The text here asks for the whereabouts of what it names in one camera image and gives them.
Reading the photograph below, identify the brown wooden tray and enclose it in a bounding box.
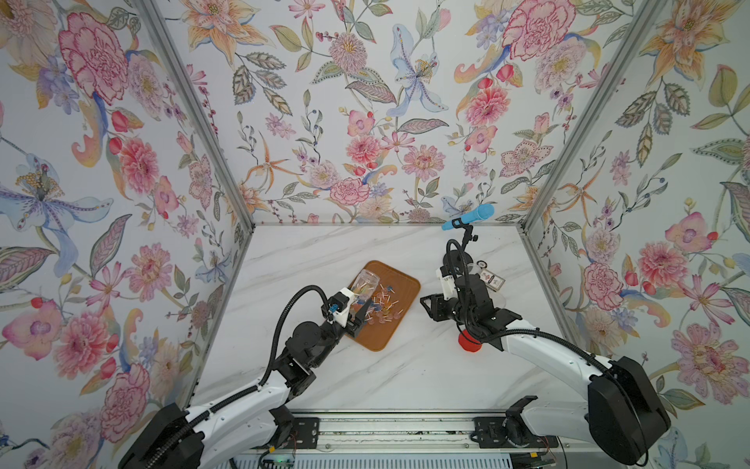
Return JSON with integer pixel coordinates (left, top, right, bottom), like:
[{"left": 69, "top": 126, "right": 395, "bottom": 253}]
[{"left": 348, "top": 260, "right": 421, "bottom": 352}]

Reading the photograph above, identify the red jar lid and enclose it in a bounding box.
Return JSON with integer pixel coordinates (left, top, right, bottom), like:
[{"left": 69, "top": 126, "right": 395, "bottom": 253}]
[{"left": 458, "top": 331, "right": 482, "bottom": 353}]

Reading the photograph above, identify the clear patterned lid jar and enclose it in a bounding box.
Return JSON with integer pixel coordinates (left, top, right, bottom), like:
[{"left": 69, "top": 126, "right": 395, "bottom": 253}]
[{"left": 350, "top": 269, "right": 380, "bottom": 301}]

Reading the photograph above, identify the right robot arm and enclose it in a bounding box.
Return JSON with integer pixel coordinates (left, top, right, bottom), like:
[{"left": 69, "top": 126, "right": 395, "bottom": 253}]
[{"left": 420, "top": 268, "right": 671, "bottom": 465}]

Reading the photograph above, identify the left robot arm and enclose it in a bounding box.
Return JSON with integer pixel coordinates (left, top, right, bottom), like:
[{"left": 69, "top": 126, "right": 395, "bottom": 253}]
[{"left": 118, "top": 290, "right": 372, "bottom": 468}]

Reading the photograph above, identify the pile of lollipop candies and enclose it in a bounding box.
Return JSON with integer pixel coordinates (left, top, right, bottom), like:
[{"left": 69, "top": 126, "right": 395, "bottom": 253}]
[{"left": 367, "top": 285, "right": 406, "bottom": 324}]

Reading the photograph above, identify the blue microphone on stand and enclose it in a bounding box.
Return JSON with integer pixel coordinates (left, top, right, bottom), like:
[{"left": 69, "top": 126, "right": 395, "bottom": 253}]
[{"left": 441, "top": 204, "right": 495, "bottom": 277}]

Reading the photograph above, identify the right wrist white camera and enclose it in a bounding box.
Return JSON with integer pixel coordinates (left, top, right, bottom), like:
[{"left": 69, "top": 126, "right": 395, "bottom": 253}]
[{"left": 437, "top": 267, "right": 458, "bottom": 301}]

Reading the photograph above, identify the wrist white camera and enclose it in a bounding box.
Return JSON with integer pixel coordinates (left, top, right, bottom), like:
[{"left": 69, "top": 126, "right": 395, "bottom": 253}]
[
  {"left": 323, "top": 288, "right": 357, "bottom": 328},
  {"left": 437, "top": 267, "right": 458, "bottom": 301}
]

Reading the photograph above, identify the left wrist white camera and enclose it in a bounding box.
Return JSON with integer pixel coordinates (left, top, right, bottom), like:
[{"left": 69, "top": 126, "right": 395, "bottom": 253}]
[{"left": 323, "top": 288, "right": 357, "bottom": 328}]

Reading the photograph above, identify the small keychain card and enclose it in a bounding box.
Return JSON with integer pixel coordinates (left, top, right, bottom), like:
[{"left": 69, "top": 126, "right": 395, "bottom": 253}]
[{"left": 476, "top": 260, "right": 506, "bottom": 292}]

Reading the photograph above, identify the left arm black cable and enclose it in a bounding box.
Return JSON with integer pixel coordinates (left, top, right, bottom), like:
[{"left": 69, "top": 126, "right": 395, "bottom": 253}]
[{"left": 143, "top": 284, "right": 332, "bottom": 469}]

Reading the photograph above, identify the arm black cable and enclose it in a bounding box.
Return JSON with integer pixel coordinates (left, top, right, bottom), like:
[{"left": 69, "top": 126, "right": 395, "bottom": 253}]
[
  {"left": 143, "top": 284, "right": 332, "bottom": 469},
  {"left": 444, "top": 238, "right": 650, "bottom": 467}
]

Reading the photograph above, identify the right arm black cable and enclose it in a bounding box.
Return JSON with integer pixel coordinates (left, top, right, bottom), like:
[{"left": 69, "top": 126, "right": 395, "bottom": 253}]
[{"left": 444, "top": 238, "right": 650, "bottom": 467}]

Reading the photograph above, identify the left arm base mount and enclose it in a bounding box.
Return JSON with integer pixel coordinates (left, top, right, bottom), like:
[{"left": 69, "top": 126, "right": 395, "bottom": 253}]
[{"left": 240, "top": 406, "right": 320, "bottom": 451}]

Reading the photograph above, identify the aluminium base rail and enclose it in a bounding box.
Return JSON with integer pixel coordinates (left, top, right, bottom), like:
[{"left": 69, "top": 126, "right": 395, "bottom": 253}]
[{"left": 143, "top": 409, "right": 646, "bottom": 469}]

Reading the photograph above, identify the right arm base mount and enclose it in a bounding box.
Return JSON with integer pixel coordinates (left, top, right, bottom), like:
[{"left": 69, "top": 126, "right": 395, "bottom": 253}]
[{"left": 470, "top": 396, "right": 560, "bottom": 449}]

